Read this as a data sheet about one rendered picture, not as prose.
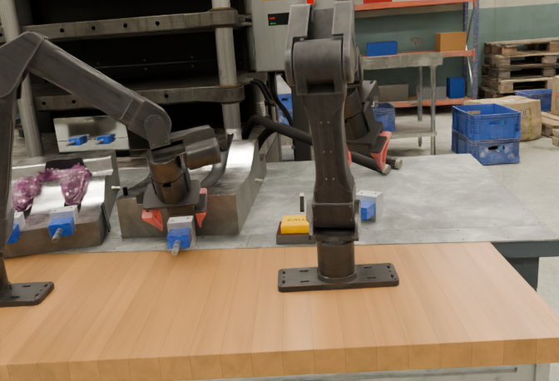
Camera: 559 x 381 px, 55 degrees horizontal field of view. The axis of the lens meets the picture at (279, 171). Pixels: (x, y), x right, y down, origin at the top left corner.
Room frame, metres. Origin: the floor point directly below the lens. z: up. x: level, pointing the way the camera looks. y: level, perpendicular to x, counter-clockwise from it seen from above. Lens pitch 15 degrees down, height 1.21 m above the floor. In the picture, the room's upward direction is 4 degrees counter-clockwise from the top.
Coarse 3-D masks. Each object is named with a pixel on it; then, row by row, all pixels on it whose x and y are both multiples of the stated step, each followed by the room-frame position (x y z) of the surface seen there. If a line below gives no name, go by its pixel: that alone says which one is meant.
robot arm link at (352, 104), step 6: (348, 90) 1.02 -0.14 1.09; (354, 90) 1.02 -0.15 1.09; (348, 96) 1.01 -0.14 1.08; (354, 96) 1.02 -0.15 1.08; (348, 102) 1.01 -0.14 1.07; (354, 102) 1.02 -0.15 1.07; (360, 102) 1.04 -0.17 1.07; (348, 108) 1.02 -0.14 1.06; (354, 108) 1.02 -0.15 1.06; (360, 108) 1.04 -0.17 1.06; (348, 114) 1.02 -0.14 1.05; (354, 114) 1.03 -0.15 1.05
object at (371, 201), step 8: (360, 192) 1.13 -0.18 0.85; (368, 192) 1.13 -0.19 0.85; (376, 192) 1.12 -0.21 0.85; (360, 200) 1.11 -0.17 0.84; (368, 200) 1.10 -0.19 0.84; (376, 200) 1.10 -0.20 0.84; (368, 208) 1.07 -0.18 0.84; (376, 208) 1.09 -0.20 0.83; (368, 216) 1.07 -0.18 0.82; (376, 216) 1.09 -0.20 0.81
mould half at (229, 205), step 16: (240, 144) 1.38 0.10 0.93; (256, 144) 1.41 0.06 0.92; (240, 160) 1.32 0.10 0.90; (256, 160) 1.38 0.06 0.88; (192, 176) 1.26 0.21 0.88; (224, 176) 1.24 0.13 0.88; (240, 176) 1.23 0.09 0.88; (256, 176) 1.36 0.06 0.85; (128, 192) 1.14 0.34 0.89; (224, 192) 1.09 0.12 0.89; (240, 192) 1.12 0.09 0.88; (256, 192) 1.34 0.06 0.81; (128, 208) 1.09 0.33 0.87; (208, 208) 1.07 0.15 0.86; (224, 208) 1.07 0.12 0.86; (240, 208) 1.11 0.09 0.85; (128, 224) 1.09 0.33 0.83; (144, 224) 1.09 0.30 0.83; (208, 224) 1.07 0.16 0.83; (224, 224) 1.07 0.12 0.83; (240, 224) 1.09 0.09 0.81
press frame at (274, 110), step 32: (32, 0) 2.77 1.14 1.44; (64, 0) 2.79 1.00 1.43; (96, 0) 2.77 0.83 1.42; (128, 0) 2.76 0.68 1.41; (160, 0) 2.74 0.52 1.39; (192, 0) 2.72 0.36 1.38; (192, 32) 2.72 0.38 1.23; (96, 64) 2.78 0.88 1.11; (128, 64) 2.76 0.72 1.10; (160, 64) 2.74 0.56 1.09; (192, 64) 2.72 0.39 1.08
